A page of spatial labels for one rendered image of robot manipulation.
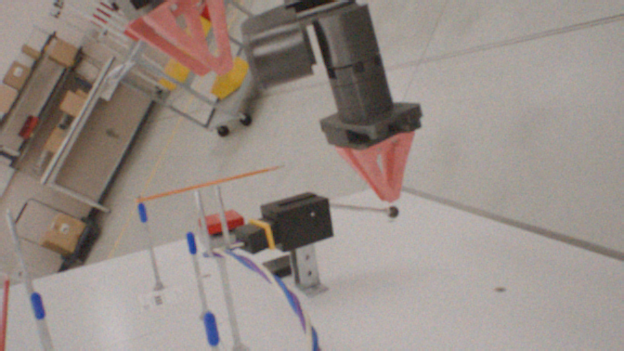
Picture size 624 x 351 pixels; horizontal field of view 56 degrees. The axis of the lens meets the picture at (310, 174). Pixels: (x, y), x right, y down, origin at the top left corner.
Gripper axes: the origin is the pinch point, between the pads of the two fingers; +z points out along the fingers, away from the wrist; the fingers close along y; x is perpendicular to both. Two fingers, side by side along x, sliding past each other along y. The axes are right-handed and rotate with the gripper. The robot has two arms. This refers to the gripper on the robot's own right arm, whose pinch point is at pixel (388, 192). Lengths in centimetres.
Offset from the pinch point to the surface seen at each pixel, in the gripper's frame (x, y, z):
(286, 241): -13.6, 2.3, -1.3
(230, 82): 121, -381, 27
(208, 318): -25.3, 17.4, -5.7
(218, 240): -14.8, -18.2, 3.3
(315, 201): -9.4, 2.1, -3.7
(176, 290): -22.9, -9.8, 3.2
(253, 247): -16.7, 2.1, -2.3
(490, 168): 103, -101, 54
